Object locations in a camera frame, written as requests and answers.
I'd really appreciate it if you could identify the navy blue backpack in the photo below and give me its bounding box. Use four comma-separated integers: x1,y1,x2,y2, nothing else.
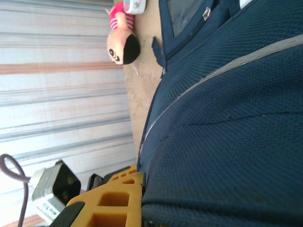
137,0,303,227

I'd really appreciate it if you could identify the white plastic container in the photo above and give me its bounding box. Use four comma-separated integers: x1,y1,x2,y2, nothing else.
123,0,146,15

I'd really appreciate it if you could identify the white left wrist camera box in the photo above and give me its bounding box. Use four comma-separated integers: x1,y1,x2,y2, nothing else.
32,159,82,220

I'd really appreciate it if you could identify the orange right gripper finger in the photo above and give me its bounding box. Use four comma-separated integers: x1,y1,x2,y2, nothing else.
49,164,146,227

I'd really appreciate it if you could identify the corrugated translucent side panel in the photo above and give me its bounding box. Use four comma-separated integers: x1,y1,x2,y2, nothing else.
0,0,137,227

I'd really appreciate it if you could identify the pink plush doll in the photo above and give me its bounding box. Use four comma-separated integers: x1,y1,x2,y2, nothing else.
105,1,142,66

